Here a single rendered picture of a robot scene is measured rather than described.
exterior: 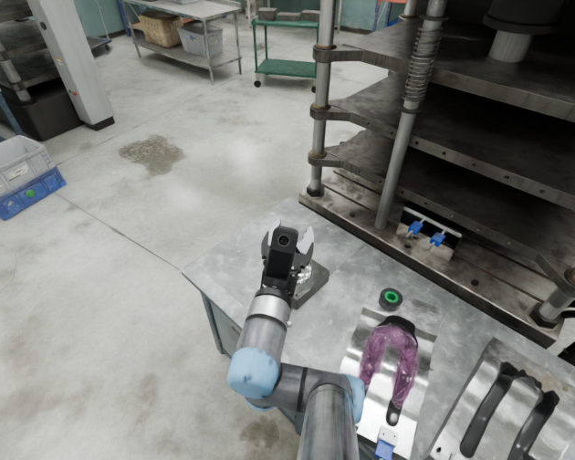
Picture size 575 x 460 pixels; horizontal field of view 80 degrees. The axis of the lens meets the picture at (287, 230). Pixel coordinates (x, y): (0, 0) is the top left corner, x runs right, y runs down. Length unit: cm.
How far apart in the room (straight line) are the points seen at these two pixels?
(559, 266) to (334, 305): 81
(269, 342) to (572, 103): 112
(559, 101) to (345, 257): 92
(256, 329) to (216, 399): 157
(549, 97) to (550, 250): 56
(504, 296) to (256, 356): 131
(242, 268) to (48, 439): 137
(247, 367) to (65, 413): 190
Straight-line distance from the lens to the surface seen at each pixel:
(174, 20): 648
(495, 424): 128
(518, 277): 181
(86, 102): 460
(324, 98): 163
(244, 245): 162
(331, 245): 162
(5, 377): 268
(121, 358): 239
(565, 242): 166
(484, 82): 139
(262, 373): 55
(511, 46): 160
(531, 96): 136
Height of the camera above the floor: 197
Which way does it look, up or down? 44 degrees down
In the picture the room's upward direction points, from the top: straight up
